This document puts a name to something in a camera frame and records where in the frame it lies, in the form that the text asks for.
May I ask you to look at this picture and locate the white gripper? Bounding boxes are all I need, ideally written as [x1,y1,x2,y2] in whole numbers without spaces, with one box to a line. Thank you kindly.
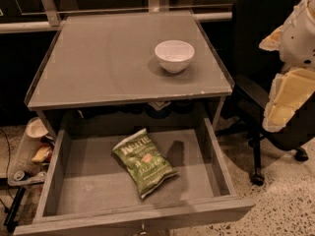
[259,0,315,132]

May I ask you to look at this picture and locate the green jalapeno chip bag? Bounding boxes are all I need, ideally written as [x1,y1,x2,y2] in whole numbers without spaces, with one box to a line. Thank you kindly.
[112,128,178,199]

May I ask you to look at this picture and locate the grey cabinet counter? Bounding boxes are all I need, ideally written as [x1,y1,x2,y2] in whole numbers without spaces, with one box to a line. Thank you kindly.
[26,15,233,132]

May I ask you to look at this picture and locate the grey open drawer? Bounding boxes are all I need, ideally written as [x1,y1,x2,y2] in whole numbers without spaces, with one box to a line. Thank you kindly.
[14,118,254,236]

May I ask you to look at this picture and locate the black office chair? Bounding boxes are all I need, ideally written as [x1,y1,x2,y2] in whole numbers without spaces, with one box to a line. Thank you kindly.
[216,0,315,186]

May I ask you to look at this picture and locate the white ceramic bowl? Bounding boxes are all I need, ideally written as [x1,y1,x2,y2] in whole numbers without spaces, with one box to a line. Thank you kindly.
[155,40,195,74]

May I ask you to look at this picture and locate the white paper cup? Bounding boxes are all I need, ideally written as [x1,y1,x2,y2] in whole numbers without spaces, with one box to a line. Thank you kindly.
[26,118,48,139]

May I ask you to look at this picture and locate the yellow snack package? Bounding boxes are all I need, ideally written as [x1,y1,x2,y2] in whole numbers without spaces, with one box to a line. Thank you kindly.
[31,147,52,163]

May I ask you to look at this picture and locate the clear plastic bin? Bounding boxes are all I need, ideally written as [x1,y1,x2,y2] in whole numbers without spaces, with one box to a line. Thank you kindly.
[8,130,55,186]

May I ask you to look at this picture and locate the soda can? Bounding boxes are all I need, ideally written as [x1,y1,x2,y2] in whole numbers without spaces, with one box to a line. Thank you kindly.
[14,170,28,182]

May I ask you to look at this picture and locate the metal rail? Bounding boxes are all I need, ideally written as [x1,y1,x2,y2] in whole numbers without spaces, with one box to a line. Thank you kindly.
[0,10,232,33]

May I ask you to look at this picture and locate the metal rail bracket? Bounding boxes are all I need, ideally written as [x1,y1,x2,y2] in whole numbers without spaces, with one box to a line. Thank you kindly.
[41,0,61,27]

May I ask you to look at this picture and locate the black cable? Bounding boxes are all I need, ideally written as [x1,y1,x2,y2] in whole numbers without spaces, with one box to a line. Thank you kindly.
[0,127,14,214]

